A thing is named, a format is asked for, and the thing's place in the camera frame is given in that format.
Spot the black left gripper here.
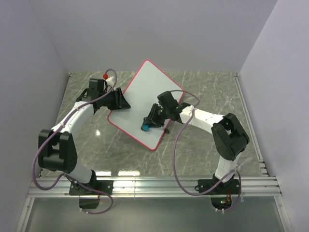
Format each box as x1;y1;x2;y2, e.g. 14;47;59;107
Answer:
99;87;131;111

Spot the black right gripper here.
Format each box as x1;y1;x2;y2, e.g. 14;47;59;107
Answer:
143;103;170;128

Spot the blue whiteboard eraser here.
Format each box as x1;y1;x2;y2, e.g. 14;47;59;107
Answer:
141;117;151;131

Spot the pink framed whiteboard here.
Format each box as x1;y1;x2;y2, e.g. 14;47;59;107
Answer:
108;60;183;151

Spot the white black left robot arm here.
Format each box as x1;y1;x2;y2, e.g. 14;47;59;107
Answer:
36;87;130;194

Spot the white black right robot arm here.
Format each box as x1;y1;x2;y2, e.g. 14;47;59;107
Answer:
141;103;250;196

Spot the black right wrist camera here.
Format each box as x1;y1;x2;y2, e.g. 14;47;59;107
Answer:
157;91;179;111

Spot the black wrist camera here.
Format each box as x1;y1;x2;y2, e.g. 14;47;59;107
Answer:
157;91;179;111
88;78;106;93

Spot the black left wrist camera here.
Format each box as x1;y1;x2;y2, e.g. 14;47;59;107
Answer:
88;78;106;93

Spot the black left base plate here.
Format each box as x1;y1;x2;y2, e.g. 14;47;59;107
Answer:
69;180;113;196

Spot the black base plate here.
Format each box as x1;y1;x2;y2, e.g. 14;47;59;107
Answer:
69;180;113;196
195;179;241;195

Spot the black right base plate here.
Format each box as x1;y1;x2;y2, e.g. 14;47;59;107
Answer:
195;179;241;195

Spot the aluminium front rail frame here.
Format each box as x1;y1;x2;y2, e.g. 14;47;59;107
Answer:
16;175;293;232

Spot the aluminium right side rail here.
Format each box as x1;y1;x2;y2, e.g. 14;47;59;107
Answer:
233;72;269;176

